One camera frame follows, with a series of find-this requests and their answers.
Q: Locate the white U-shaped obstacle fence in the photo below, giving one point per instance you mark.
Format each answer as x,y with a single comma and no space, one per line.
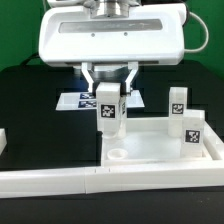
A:
65,181

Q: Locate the white square table top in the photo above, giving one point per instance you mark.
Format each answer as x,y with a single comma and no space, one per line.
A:
147,142

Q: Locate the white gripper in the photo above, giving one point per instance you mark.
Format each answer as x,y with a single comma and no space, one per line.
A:
151,33

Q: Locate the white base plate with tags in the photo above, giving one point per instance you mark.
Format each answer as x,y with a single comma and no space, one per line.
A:
86,101

